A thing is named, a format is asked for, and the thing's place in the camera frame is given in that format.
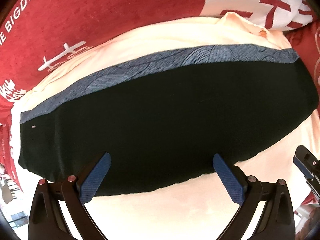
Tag red embroidered pillow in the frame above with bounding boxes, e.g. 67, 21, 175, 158
285, 22, 320, 88

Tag red printed blanket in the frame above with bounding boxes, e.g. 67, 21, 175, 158
0, 0, 320, 205

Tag cream folded garment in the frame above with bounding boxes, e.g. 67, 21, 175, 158
10, 11, 320, 240

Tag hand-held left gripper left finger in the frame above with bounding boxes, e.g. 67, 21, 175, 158
28, 152, 112, 240

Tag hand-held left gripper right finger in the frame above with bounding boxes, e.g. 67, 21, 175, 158
212, 153, 295, 240

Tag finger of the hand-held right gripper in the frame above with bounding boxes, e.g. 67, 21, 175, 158
293, 145, 320, 181

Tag black pants with blue stripe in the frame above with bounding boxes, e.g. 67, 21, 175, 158
19, 44, 317, 197

